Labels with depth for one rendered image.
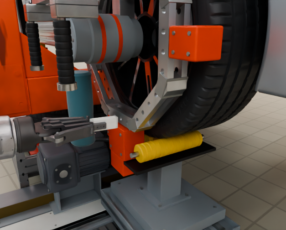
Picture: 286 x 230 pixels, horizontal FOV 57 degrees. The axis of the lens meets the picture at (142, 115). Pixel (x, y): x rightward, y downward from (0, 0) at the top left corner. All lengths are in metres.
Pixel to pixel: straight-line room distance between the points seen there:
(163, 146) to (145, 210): 0.31
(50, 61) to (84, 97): 0.38
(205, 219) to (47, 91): 0.83
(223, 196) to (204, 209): 0.50
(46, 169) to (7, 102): 0.32
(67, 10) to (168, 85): 0.27
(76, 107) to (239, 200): 1.04
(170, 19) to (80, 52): 0.26
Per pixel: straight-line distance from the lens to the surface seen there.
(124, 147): 0.87
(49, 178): 1.15
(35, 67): 0.93
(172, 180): 1.07
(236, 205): 1.55
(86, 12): 0.60
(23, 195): 1.42
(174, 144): 0.87
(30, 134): 0.58
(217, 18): 0.64
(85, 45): 0.74
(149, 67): 0.88
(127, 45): 0.79
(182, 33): 0.58
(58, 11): 0.59
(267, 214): 1.54
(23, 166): 1.45
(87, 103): 0.92
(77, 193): 1.43
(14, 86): 1.21
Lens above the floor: 0.88
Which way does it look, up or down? 18 degrees down
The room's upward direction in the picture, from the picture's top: straight up
